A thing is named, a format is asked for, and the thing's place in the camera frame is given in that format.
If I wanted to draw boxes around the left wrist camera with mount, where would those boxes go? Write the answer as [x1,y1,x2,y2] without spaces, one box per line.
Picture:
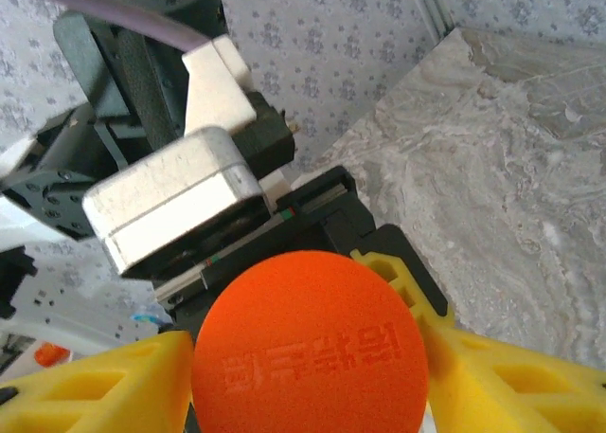
[81,34,265,279]

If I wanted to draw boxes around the small orange object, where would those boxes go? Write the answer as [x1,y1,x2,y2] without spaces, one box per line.
[33,341,73,369]

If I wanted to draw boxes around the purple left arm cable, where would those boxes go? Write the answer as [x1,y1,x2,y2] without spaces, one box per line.
[0,0,209,53]

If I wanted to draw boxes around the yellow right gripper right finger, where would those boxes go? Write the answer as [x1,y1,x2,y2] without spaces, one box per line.
[419,318,606,433]

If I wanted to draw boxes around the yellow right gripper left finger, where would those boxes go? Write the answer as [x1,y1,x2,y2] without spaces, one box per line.
[0,331,196,433]

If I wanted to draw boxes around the aluminium frame post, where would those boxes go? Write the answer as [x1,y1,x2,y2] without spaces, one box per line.
[415,0,459,34]

